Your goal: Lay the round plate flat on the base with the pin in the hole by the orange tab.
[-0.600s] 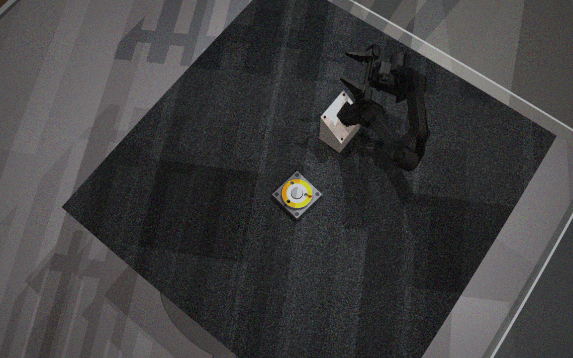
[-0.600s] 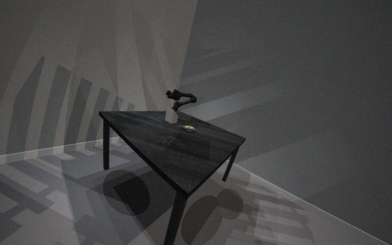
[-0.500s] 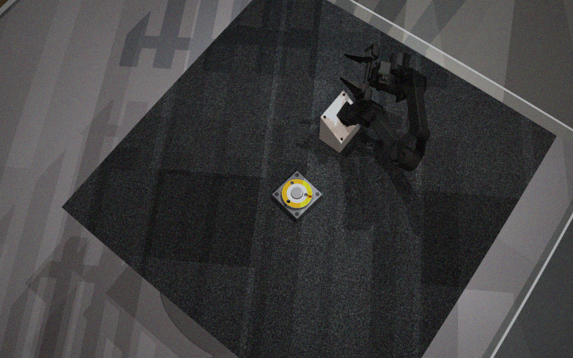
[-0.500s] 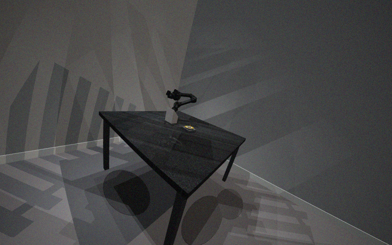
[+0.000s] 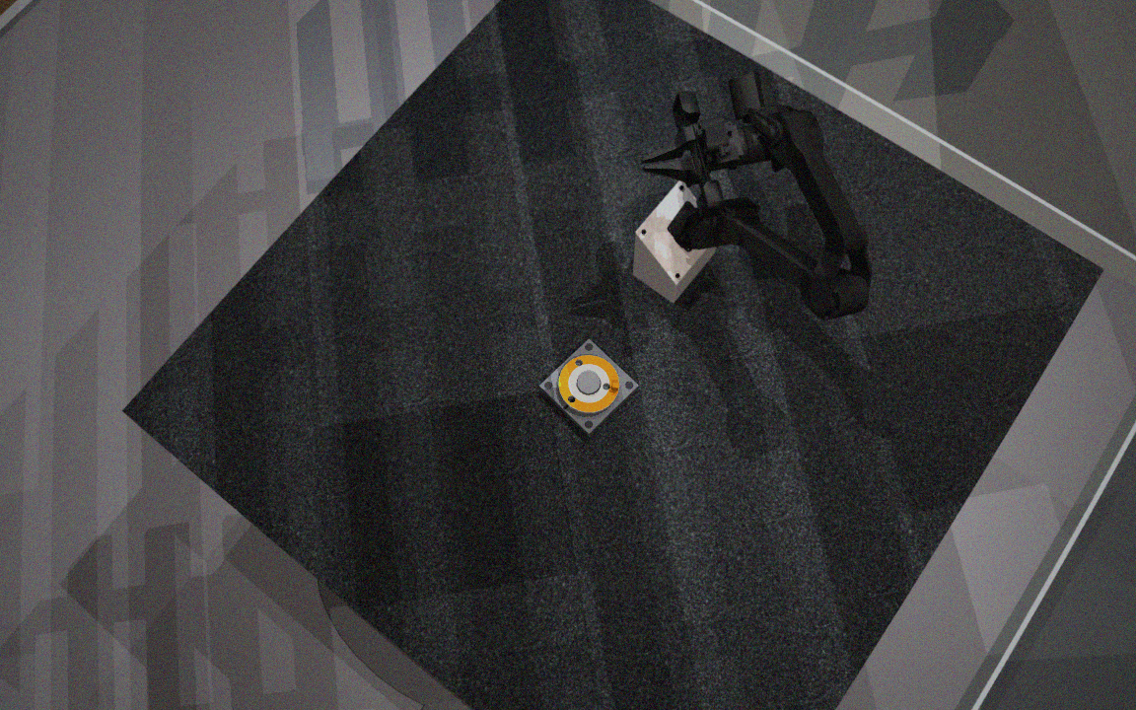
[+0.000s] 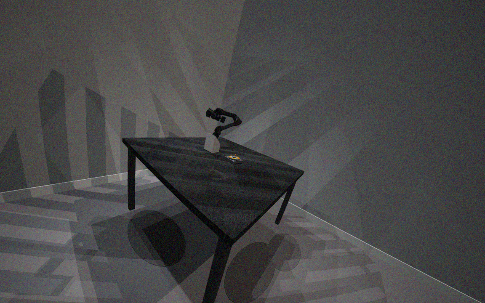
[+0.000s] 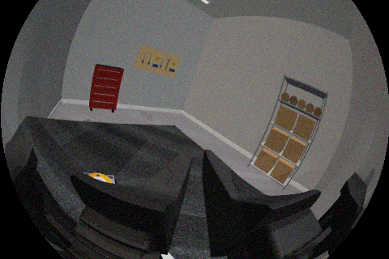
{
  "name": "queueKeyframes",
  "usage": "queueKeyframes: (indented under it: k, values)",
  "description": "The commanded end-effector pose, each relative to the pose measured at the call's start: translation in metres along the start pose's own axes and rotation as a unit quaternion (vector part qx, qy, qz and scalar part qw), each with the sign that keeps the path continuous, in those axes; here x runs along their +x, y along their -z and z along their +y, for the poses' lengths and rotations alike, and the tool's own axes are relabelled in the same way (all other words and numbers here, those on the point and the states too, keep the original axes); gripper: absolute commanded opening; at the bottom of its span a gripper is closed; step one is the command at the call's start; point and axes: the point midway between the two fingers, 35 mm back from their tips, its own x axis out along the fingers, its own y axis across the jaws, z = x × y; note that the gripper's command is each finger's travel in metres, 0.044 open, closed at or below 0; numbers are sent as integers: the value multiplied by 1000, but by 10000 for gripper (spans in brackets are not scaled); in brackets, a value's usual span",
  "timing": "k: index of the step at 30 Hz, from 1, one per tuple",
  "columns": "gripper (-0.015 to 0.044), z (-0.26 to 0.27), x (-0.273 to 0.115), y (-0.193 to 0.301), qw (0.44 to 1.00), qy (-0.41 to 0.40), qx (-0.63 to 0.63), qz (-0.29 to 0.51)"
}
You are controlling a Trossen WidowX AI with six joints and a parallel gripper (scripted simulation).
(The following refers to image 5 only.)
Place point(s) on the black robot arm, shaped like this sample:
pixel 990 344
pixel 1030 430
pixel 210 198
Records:
pixel 792 139

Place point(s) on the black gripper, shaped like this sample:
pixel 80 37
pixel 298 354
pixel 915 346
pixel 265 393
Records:
pixel 686 114

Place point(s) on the orange round plate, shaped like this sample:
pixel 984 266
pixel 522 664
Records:
pixel 588 403

